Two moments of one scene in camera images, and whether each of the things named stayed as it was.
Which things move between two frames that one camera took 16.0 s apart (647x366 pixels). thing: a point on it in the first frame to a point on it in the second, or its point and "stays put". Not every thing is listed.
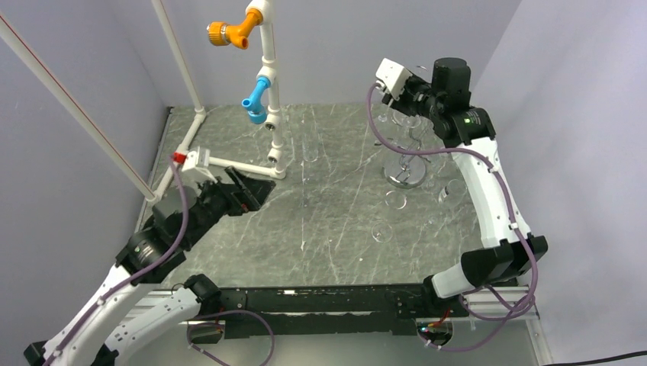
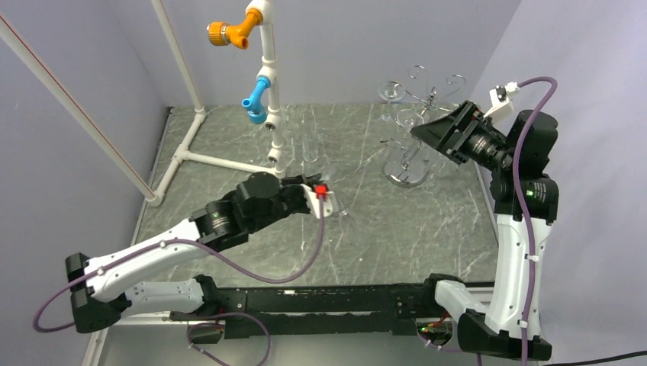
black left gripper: (256, 191) to (295, 182)
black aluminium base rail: (361, 311) stays put
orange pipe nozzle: (221, 33) stays put
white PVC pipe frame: (191, 162) stays put
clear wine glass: (394, 200) to (348, 241)
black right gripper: (400, 104) to (440, 133)
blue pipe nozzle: (256, 111) stays put
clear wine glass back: (310, 140) stays put
